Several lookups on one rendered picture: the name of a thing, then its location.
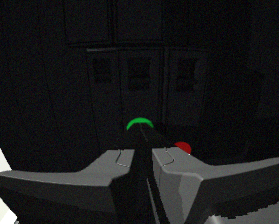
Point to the black server rack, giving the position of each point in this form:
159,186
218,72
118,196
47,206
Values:
45,117

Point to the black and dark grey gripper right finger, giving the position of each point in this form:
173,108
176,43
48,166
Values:
181,186

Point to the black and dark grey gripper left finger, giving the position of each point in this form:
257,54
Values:
105,192

